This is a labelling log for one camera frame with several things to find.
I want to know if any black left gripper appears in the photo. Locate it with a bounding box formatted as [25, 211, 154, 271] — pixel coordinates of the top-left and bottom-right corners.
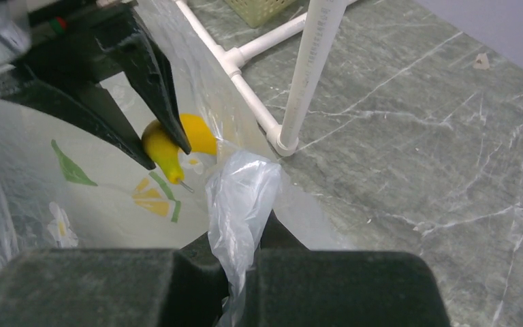
[0, 1, 191, 170]

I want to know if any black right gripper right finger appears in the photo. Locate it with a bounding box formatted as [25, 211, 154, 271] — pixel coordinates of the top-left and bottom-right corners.
[240, 214, 451, 326]

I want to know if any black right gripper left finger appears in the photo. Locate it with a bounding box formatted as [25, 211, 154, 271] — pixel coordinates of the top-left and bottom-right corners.
[0, 249, 229, 326]

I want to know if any yellow fake banana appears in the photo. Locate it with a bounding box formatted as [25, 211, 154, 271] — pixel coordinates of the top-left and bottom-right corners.
[141, 113, 217, 193]

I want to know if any clear printed plastic bag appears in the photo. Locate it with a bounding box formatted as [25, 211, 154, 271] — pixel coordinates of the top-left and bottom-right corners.
[0, 0, 353, 327]

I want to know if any pale green plastic basket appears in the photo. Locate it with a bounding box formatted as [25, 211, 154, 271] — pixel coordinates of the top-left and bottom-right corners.
[225, 0, 296, 28]

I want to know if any white PVC pipe frame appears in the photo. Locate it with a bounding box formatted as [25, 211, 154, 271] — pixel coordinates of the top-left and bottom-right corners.
[175, 1, 354, 157]

